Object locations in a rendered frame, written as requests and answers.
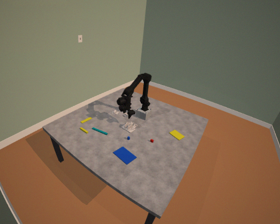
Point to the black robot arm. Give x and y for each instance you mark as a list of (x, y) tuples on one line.
[(129, 91)]

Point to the blue flat rectangular plate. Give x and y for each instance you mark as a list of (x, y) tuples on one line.
[(124, 155)]

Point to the yellow flat plate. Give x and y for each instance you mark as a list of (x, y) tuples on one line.
[(176, 134)]

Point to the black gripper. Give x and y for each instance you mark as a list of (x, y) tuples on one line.
[(130, 112)]

